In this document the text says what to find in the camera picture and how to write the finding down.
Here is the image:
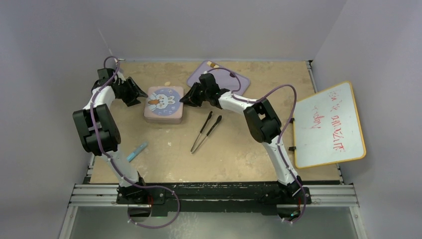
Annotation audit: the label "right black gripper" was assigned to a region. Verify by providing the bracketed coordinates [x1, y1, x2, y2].
[181, 82, 210, 108]

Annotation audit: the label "blue small marker cap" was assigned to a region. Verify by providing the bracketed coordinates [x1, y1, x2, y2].
[126, 141, 148, 162]

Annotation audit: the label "purple plastic tray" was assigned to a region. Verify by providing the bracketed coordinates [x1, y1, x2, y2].
[187, 61, 250, 96]

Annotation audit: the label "yellow framed whiteboard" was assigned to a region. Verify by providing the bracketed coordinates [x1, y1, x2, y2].
[293, 81, 366, 168]

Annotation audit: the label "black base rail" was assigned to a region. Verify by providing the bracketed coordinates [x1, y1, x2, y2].
[69, 182, 358, 220]

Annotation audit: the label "black metal tongs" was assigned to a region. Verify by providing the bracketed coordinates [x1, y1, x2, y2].
[190, 111, 222, 154]

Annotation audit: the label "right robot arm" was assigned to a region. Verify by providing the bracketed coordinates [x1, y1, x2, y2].
[180, 73, 308, 206]

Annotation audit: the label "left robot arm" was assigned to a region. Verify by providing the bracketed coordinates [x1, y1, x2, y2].
[73, 67, 150, 204]

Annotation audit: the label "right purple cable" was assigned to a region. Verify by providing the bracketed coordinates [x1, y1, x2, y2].
[204, 67, 307, 225]

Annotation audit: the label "silver metal box lid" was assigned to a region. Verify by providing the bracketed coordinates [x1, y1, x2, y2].
[143, 86, 184, 116]

